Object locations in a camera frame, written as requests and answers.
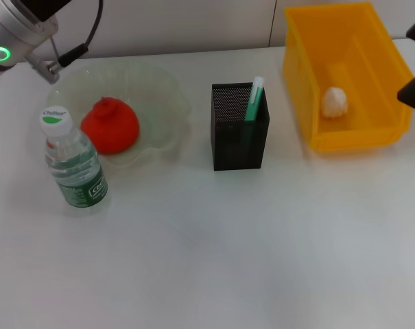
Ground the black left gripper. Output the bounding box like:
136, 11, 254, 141
21, 0, 73, 24

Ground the white paper ball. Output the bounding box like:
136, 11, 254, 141
322, 87, 348, 118

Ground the red-orange fruit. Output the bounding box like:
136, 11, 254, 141
80, 97, 141, 156

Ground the clear water bottle green label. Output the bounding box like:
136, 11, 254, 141
39, 105, 110, 217

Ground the green pen white tip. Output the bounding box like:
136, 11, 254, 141
234, 76, 265, 162

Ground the black mesh pen holder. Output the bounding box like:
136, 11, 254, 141
209, 81, 272, 171

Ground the yellow plastic bin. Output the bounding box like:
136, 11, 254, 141
283, 1, 415, 154

